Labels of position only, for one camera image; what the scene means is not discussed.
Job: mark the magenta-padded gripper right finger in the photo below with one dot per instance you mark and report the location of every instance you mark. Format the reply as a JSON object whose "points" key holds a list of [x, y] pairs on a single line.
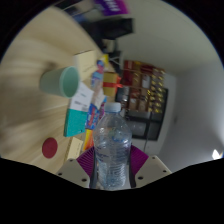
{"points": [[151, 168]]}

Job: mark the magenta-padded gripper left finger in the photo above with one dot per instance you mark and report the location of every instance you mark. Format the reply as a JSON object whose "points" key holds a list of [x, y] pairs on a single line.
{"points": [[71, 170]]}

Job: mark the clear plastic water bottle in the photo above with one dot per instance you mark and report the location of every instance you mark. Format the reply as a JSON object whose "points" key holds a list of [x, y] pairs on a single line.
{"points": [[111, 146]]}

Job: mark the large beige envelope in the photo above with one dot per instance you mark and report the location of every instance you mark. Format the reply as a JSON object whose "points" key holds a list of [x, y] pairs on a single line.
{"points": [[74, 148]]}

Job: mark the flat round red coaster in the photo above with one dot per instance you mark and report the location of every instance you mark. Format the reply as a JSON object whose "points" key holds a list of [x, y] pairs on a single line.
{"points": [[50, 148]]}

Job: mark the orange yellow book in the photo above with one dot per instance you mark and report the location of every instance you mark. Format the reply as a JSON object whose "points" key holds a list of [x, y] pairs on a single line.
{"points": [[88, 140]]}

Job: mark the teal book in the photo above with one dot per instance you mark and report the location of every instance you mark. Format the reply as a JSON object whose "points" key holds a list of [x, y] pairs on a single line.
{"points": [[75, 122]]}

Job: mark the blue colourful brochure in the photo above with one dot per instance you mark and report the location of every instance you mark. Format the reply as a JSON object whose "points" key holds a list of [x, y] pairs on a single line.
{"points": [[92, 116]]}

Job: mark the white booklet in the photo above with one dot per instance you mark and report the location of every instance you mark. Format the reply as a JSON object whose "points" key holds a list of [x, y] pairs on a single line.
{"points": [[81, 96]]}

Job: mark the wooden shelf unit with trophies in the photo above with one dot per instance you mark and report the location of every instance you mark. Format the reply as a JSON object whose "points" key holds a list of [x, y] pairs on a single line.
{"points": [[141, 86]]}

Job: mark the pale green cup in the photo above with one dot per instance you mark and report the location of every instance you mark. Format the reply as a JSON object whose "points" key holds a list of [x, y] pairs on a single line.
{"points": [[53, 81]]}

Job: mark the yellow gift box red ribbon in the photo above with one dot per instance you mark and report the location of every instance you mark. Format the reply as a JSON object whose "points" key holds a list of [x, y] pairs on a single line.
{"points": [[110, 83]]}

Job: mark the small beige envelope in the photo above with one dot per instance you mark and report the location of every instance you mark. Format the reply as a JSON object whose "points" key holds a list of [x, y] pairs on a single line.
{"points": [[85, 65]]}

